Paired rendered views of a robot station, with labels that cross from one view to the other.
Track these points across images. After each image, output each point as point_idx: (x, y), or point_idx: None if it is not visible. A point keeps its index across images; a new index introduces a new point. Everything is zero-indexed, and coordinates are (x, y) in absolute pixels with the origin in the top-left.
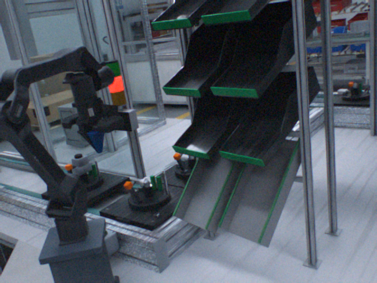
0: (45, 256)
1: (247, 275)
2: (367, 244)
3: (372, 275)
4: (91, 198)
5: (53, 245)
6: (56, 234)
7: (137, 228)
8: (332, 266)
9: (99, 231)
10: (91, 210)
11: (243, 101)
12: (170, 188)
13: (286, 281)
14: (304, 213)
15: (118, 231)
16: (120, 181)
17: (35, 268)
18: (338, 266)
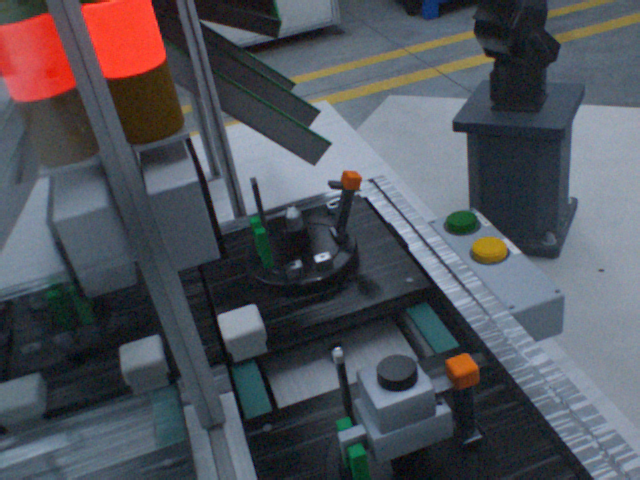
0: (572, 84)
1: (291, 186)
2: None
3: (197, 149)
4: (426, 358)
5: (559, 96)
6: (551, 112)
7: (385, 211)
8: (207, 166)
9: (473, 100)
10: (445, 346)
11: None
12: (226, 281)
13: (266, 168)
14: (201, 101)
15: (421, 220)
16: (289, 408)
17: (639, 349)
18: (203, 164)
